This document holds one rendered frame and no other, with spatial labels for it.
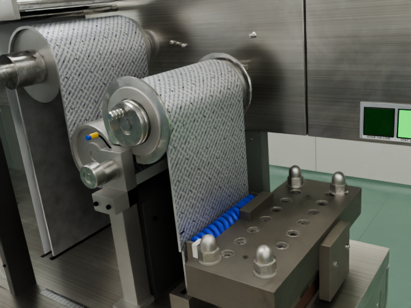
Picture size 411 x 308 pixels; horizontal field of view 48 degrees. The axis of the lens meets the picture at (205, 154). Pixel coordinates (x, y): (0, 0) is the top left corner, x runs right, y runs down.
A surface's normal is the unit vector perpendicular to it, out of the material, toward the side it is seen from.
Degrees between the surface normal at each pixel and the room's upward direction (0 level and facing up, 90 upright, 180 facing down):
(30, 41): 90
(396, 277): 0
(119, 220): 90
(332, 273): 90
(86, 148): 90
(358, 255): 0
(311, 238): 0
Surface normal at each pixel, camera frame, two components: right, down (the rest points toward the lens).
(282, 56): -0.57, 0.32
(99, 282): -0.09, -0.94
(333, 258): 0.82, 0.11
